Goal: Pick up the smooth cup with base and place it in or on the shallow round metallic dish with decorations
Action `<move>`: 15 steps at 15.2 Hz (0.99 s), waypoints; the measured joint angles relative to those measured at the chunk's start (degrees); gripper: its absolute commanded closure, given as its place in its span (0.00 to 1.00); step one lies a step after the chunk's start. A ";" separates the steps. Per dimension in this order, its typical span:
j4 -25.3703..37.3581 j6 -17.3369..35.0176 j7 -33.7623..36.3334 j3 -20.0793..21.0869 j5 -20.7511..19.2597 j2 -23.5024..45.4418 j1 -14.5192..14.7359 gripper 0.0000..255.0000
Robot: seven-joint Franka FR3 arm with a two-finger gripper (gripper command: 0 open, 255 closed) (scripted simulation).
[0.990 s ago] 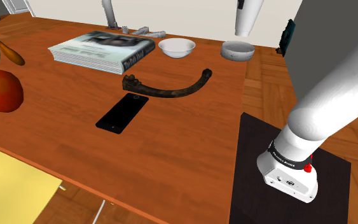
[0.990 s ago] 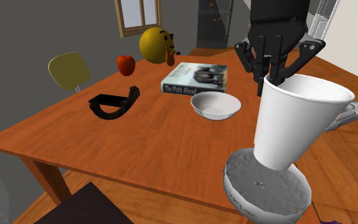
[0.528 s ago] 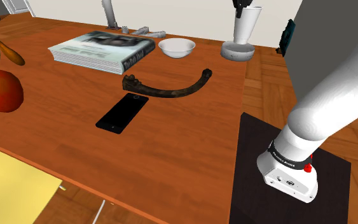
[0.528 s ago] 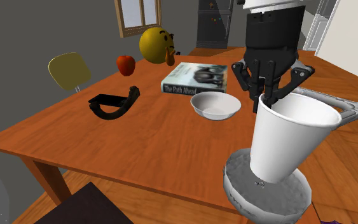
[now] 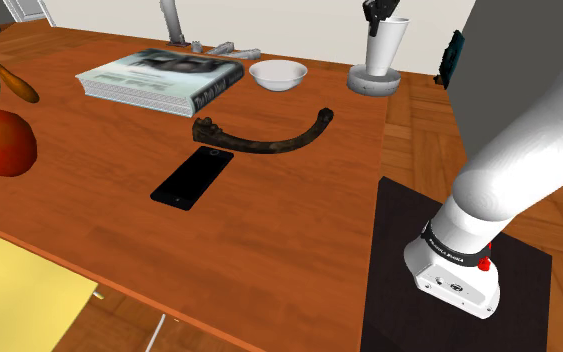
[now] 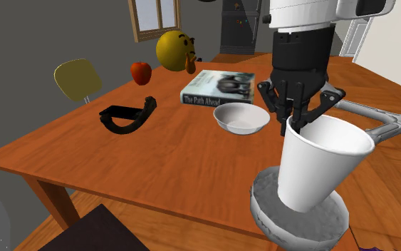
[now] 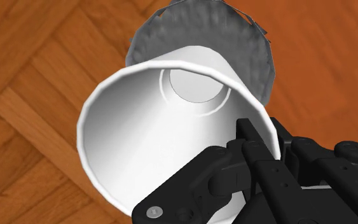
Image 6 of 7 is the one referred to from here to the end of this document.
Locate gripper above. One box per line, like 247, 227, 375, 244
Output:
256, 24, 346, 137

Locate white paper cup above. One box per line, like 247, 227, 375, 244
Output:
276, 113, 376, 214

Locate white bowl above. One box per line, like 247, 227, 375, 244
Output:
212, 101, 271, 136

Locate grey hardcover book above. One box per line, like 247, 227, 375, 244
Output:
179, 69, 256, 107

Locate white door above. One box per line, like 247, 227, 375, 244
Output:
338, 16, 375, 58

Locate dark refrigerator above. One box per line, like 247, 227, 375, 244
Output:
219, 0, 262, 56

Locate grey metal tongs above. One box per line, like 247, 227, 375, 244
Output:
333, 98, 401, 145

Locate grey rough bowl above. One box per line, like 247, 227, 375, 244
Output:
249, 165, 350, 251

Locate yellow thinking face ball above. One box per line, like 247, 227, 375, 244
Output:
155, 30, 199, 76

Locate wooden table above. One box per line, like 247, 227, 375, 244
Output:
0, 51, 401, 251

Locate red apple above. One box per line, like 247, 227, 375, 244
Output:
130, 61, 153, 87

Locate wooden framed window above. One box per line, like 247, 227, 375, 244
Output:
127, 0, 182, 43

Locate olive yellow chair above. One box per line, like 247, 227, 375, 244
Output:
53, 58, 103, 105

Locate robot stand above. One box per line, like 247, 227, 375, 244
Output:
37, 203, 151, 251

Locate black curved handle object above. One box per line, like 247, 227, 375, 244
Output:
98, 96, 158, 135

